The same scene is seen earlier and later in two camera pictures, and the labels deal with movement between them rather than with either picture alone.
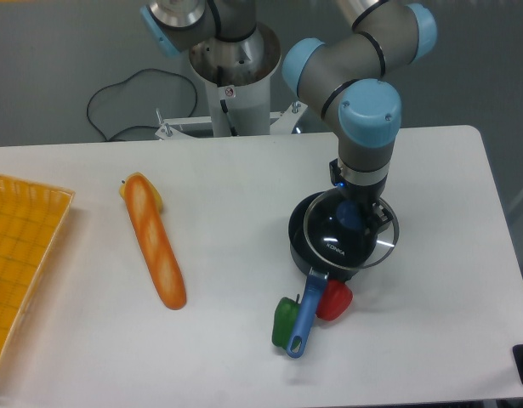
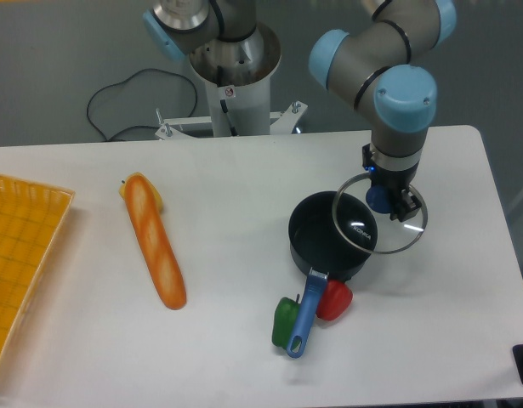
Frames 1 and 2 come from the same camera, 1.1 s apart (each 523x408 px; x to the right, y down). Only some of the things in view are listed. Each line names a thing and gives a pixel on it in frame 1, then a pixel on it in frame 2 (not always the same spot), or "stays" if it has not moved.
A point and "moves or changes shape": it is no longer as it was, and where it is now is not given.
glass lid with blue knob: [342, 234] moves or changes shape
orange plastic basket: [25, 220] stays
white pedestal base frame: [281, 122] stays
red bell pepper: [336, 298] stays
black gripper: [366, 197] -> [398, 182]
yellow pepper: [122, 192] stays
